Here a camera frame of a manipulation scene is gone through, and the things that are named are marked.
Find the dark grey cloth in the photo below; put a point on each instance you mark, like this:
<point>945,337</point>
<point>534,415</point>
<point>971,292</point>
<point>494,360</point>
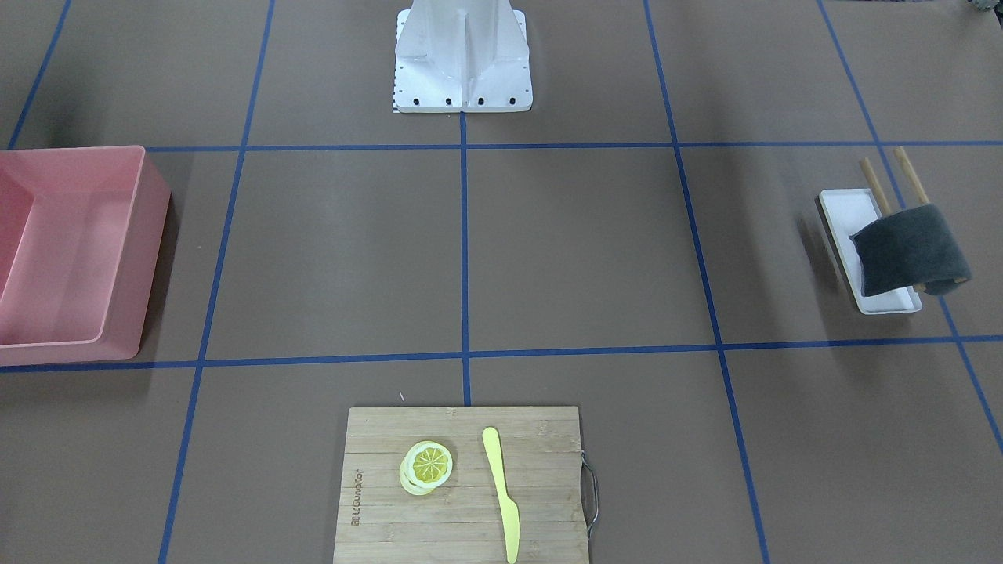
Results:
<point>910,248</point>

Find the yellow lemon slice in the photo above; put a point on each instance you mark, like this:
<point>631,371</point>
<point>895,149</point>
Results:
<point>425,467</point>

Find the bamboo cutting board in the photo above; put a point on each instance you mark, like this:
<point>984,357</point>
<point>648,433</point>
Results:
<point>378,522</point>

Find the yellow plastic knife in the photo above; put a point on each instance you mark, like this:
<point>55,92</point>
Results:
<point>510,513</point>

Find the white rack tray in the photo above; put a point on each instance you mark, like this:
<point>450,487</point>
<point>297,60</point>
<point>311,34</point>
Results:
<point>846,212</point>

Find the pink plastic bin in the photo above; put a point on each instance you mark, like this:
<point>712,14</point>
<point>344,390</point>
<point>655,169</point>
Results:
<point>81,234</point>

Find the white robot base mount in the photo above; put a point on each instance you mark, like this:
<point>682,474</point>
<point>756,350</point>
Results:
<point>461,56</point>

